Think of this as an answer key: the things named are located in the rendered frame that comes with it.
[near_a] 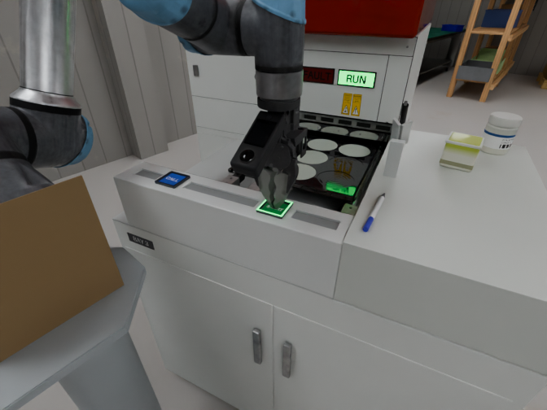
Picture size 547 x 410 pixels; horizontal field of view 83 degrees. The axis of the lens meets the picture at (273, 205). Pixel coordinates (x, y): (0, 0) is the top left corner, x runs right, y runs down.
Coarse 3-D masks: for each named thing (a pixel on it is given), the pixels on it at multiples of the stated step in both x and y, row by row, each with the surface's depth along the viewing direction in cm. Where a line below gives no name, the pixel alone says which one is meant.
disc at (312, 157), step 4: (308, 152) 99; (312, 152) 99; (316, 152) 99; (320, 152) 99; (304, 156) 96; (308, 156) 96; (312, 156) 96; (316, 156) 96; (320, 156) 96; (324, 156) 96; (300, 160) 94; (304, 160) 94; (308, 160) 94; (312, 160) 94; (316, 160) 94; (320, 160) 94; (324, 160) 94
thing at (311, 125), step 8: (304, 120) 112; (312, 128) 111; (320, 128) 109; (328, 128) 108; (336, 128) 107; (344, 128) 106; (352, 128) 106; (352, 136) 106; (360, 136) 105; (368, 136) 103; (376, 136) 102; (384, 136) 101
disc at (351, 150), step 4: (348, 144) 105; (352, 144) 105; (340, 148) 102; (344, 148) 102; (348, 148) 102; (352, 148) 102; (356, 148) 102; (360, 148) 102; (364, 148) 102; (344, 152) 99; (348, 152) 99; (352, 152) 99; (356, 152) 99; (360, 152) 99; (364, 152) 99; (368, 152) 99; (356, 156) 96; (360, 156) 96
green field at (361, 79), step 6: (342, 72) 98; (348, 72) 97; (354, 72) 96; (360, 72) 96; (342, 78) 99; (348, 78) 98; (354, 78) 97; (360, 78) 96; (366, 78) 96; (372, 78) 95; (342, 84) 100; (348, 84) 99; (354, 84) 98; (360, 84) 97; (366, 84) 96; (372, 84) 96
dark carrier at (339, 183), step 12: (360, 144) 104; (336, 156) 96; (348, 156) 96; (372, 156) 96; (276, 168) 90; (324, 168) 89; (336, 168) 90; (348, 168) 90; (360, 168) 90; (300, 180) 84; (312, 180) 84; (324, 180) 84; (336, 180) 84; (348, 180) 84; (360, 180) 84; (336, 192) 79; (348, 192) 79
